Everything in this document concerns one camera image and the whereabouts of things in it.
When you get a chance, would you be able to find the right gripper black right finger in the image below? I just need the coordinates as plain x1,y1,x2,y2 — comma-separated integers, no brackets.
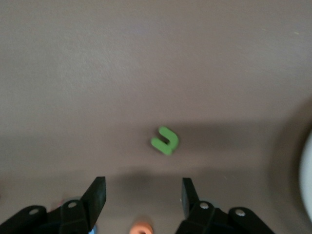
175,177,276,234

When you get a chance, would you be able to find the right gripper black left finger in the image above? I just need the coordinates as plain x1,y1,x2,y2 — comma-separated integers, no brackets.
0,176,107,234

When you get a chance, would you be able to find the orange foam letter e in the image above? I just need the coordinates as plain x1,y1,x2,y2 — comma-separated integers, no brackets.
129,220,153,234

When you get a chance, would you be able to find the green foam letter u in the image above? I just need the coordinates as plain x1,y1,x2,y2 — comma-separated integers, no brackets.
150,125,180,156

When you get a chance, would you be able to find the beige brown plate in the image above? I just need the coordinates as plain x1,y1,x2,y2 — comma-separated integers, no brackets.
299,126,312,208

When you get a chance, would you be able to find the brown table cover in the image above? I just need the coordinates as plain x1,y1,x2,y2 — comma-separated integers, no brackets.
0,0,312,234

